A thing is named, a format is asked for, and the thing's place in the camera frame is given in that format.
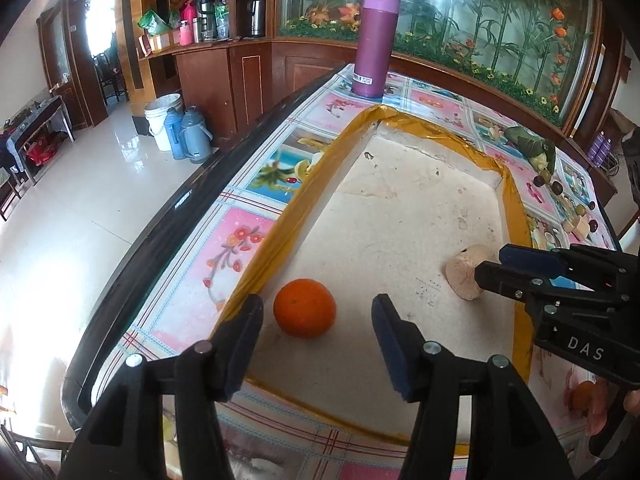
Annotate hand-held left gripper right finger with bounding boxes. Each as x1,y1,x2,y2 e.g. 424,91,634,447
371,294,576,480

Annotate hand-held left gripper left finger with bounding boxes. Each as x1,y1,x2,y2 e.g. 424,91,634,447
57,294,265,480

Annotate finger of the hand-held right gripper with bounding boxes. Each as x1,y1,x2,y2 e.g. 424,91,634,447
474,260,622,319
499,243,640,289

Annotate beige cylindrical cut chunk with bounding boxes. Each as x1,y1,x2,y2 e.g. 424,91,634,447
445,244,501,302

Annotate orange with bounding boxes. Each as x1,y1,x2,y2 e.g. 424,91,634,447
570,381,599,414
273,278,337,339

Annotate white foam tray yellow tape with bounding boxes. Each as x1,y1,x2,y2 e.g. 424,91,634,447
215,105,537,448

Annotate fruit print tablecloth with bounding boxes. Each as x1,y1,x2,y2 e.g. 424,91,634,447
80,62,632,480

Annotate green leaf wrapped zongzi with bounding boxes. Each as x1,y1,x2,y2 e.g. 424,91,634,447
502,126,557,172

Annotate purple bottles rack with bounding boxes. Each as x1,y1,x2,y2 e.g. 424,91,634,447
588,131,621,173

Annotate black edged table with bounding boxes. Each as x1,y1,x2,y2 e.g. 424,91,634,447
60,62,640,480

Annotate blue thermos jug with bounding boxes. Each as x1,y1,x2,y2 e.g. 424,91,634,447
164,108,187,161

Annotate white plastic bucket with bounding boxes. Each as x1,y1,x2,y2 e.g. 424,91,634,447
144,93,184,153

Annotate dark ornate chair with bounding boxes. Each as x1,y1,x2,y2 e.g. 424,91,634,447
0,424,68,480

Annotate glass flower bamboo panel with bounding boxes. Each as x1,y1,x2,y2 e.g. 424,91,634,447
276,0,603,130

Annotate brown wooden cabinet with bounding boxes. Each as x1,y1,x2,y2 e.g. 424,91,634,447
139,36,362,147

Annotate purple thermos bottle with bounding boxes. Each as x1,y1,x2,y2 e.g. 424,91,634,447
350,0,402,99

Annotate red packages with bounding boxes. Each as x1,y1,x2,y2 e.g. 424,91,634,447
26,132,57,167

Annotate dark wooden chair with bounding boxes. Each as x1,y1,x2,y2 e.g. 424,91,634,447
94,50,129,105

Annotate side table dark cloth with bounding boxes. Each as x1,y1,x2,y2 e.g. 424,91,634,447
0,95,76,186

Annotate pink bottle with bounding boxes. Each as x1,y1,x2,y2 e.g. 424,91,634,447
179,2,197,46

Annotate steel black carafe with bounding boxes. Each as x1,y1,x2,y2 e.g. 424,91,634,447
248,0,266,38

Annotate black thermal pot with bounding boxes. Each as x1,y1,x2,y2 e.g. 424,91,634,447
195,0,219,41

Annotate green plastic bag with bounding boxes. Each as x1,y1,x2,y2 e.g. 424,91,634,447
138,9,172,37

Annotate brown wooden door frame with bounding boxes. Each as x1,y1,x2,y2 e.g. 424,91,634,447
36,0,109,131

